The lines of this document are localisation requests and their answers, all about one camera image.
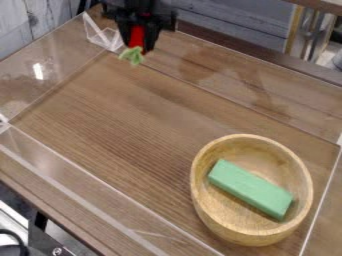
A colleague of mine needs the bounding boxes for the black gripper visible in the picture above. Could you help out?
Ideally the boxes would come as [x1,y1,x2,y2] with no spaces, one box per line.
[102,0,177,53]

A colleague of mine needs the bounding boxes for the red knitted fruit green stem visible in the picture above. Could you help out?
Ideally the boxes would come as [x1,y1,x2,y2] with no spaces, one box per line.
[117,24,148,66]

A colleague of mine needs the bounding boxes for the clear acrylic tray walls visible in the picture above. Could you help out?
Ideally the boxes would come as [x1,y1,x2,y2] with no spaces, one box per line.
[0,19,342,256]

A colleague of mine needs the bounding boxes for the green rectangular block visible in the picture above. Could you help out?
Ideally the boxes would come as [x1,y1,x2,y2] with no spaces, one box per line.
[207,159,293,221]

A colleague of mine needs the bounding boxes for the round wooden bowl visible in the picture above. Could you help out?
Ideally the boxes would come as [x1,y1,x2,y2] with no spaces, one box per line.
[189,134,313,247]

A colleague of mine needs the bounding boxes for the clear acrylic corner bracket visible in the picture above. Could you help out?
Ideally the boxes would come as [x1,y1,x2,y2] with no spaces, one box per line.
[81,13,124,52]

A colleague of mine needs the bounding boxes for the metal chair frame background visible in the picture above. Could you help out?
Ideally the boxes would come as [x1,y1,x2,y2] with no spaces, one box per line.
[284,4,342,62]

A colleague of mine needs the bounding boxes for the black table leg bracket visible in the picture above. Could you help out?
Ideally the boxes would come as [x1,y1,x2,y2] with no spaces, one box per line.
[0,209,76,256]

